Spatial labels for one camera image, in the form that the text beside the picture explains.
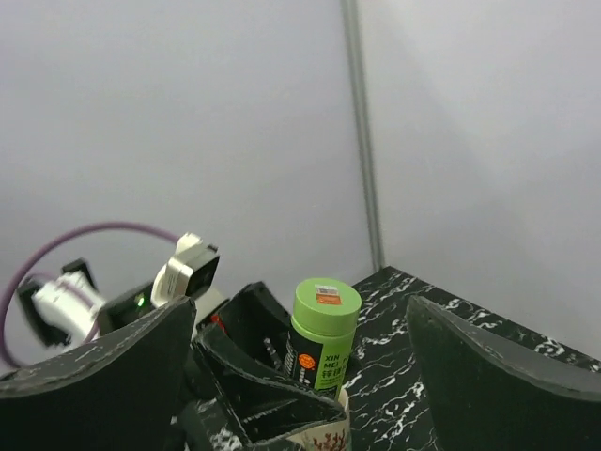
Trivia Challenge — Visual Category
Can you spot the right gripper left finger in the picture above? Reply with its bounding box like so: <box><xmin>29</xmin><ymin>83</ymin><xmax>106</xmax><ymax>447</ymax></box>
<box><xmin>1</xmin><ymin>298</ymin><xmax>195</xmax><ymax>450</ymax></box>

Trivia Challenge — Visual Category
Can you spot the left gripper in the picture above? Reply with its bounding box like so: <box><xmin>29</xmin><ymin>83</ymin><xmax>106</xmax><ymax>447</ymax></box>
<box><xmin>193</xmin><ymin>282</ymin><xmax>347</xmax><ymax>446</ymax></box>

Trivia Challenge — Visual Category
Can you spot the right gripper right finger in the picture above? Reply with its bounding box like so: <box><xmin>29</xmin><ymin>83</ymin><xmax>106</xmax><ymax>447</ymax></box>
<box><xmin>406</xmin><ymin>296</ymin><xmax>600</xmax><ymax>450</ymax></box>

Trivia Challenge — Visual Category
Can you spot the green pill bottle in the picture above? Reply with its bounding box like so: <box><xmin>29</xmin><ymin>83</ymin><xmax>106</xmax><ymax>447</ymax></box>
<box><xmin>284</xmin><ymin>278</ymin><xmax>362</xmax><ymax>399</ymax></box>

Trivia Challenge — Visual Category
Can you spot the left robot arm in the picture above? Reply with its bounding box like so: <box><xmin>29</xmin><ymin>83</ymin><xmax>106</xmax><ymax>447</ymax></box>
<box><xmin>17</xmin><ymin>259</ymin><xmax>351</xmax><ymax>450</ymax></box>

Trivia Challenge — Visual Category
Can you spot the cream floral mug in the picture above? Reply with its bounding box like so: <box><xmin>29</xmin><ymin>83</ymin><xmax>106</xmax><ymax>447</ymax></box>
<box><xmin>287</xmin><ymin>388</ymin><xmax>352</xmax><ymax>451</ymax></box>

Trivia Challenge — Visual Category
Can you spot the black marble mat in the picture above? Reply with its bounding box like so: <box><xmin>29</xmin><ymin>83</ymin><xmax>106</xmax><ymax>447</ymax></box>
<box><xmin>187</xmin><ymin>265</ymin><xmax>601</xmax><ymax>451</ymax></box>

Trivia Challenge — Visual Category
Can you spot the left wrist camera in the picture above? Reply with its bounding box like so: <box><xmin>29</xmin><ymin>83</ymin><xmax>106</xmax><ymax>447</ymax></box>
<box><xmin>150</xmin><ymin>232</ymin><xmax>220</xmax><ymax>307</ymax></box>

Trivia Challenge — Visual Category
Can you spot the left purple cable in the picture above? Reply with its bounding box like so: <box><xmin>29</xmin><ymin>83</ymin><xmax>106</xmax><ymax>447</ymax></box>
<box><xmin>0</xmin><ymin>221</ymin><xmax>182</xmax><ymax>370</ymax></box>

